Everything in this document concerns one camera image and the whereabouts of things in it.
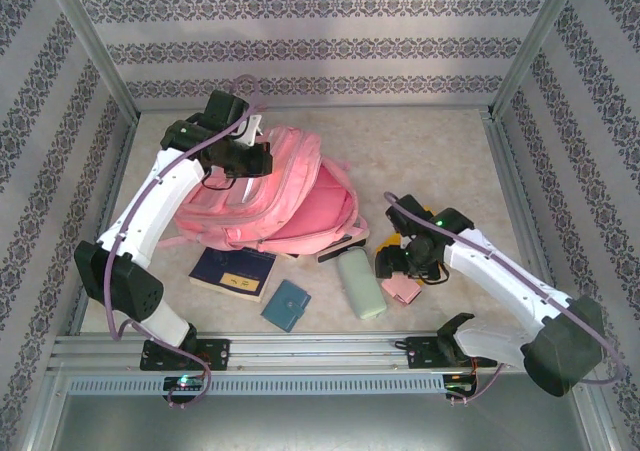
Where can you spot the pink snap wallet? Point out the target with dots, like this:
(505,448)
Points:
(400,290)

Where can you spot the pink backpack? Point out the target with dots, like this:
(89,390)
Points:
(250,206)

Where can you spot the green pencil case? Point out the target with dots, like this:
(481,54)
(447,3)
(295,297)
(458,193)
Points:
(360,286)

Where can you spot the blue book with yellow label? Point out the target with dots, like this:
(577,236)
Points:
(220,271)

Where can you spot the blue snap wallet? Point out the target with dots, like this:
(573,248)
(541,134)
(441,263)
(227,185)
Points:
(285,306)

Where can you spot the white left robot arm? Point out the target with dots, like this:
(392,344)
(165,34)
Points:
(150,206)

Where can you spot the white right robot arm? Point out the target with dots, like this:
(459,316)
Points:
(500,276)

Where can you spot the right controller board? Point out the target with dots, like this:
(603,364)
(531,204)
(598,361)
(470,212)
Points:
(460,383)

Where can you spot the controller board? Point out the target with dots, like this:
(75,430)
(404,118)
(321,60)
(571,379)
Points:
(185,383)
(460,383)

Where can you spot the grey metal panel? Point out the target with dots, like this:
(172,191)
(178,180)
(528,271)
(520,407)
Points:
(320,421)

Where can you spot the left controller board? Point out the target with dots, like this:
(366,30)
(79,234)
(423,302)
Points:
(185,383)

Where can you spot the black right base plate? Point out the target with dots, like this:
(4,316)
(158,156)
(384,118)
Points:
(422,353)

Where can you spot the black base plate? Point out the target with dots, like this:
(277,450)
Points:
(215,353)
(422,353)

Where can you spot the aluminium side rail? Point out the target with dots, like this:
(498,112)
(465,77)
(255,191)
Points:
(517,196)

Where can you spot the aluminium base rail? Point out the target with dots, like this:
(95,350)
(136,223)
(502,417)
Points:
(320,351)

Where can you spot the aluminium frame post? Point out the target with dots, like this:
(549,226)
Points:
(537,41)
(92,41)

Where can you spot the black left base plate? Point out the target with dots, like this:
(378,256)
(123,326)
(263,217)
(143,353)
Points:
(215,353)

